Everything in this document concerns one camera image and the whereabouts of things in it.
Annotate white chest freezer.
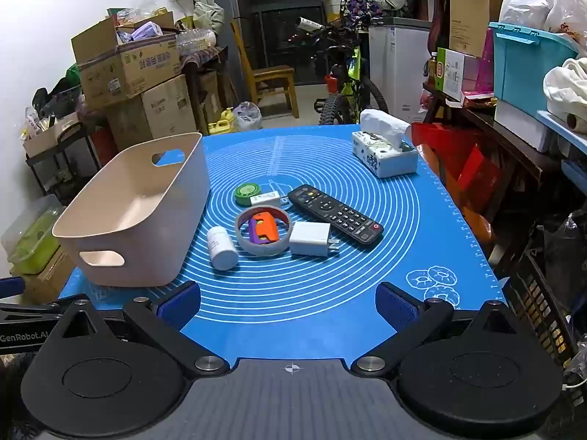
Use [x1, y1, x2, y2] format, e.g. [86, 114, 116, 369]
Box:
[368, 17, 434, 124]

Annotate black remote control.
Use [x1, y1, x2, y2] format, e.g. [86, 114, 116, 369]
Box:
[287, 184, 384, 247]

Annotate white plastic bag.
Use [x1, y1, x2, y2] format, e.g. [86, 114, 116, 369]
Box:
[232, 101, 263, 130]

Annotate pack of water bottles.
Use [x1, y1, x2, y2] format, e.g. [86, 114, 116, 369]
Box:
[176, 28, 216, 54]

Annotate blue plastic storage bin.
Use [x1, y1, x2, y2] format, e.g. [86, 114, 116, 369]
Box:
[488, 21, 584, 118]

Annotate small white box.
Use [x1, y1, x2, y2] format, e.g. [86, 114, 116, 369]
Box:
[250, 185, 282, 208]

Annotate beige plastic basket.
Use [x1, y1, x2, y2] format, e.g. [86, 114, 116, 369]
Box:
[52, 132, 212, 287]

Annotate tall brown cardboard box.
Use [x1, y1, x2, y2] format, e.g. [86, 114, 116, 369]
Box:
[449, 0, 511, 58]

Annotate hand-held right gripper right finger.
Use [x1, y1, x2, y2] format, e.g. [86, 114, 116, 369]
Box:
[351, 282, 543, 375]

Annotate large taped cardboard box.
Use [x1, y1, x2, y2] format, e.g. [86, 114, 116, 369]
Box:
[105, 73, 198, 150]

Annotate white cloth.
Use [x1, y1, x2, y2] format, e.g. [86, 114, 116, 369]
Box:
[543, 57, 587, 135]

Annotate open printed cardboard box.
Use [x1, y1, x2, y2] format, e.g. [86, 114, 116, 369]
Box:
[71, 10, 181, 100]

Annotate blue silicone mat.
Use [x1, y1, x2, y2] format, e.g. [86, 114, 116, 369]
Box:
[59, 124, 508, 364]

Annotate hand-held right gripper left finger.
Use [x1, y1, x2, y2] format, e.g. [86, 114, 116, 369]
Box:
[46, 281, 230, 375]

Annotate printed tissue pack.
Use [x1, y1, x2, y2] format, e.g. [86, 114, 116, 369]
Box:
[351, 109, 419, 179]

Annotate orange purple plastic toy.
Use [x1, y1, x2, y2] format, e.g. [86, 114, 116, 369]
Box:
[249, 212, 280, 244]

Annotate white tape roll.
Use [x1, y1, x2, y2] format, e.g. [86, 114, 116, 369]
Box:
[235, 206, 295, 256]

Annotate yellow plastic jug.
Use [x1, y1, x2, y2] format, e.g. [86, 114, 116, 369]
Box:
[208, 107, 237, 136]

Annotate red bags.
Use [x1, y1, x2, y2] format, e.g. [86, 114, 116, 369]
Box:
[410, 121, 504, 241]

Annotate pink transparent box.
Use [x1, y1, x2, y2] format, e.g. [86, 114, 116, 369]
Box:
[461, 27, 497, 98]

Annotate small brown cardboard box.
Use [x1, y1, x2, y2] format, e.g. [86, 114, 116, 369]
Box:
[13, 246, 77, 304]

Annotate green white carton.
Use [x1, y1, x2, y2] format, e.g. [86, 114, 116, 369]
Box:
[434, 47, 480, 102]

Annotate black metal rack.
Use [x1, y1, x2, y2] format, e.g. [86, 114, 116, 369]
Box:
[25, 109, 102, 194]

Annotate black plastic crate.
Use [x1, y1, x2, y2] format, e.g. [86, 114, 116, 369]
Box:
[503, 237, 587, 379]

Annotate green black bicycle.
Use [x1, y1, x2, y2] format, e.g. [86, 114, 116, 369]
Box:
[298, 15, 390, 126]

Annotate green container clear lid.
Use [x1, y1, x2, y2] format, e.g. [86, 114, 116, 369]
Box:
[1, 194, 66, 276]

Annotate white power adapter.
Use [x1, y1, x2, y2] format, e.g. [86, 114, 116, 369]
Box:
[289, 221, 340, 258]

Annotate green round tin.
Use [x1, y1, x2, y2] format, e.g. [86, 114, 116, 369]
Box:
[233, 182, 262, 206]

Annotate white pill bottle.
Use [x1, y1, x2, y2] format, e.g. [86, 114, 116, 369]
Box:
[206, 227, 240, 271]

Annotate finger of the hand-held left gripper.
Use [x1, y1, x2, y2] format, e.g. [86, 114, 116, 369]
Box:
[0, 277, 25, 303]

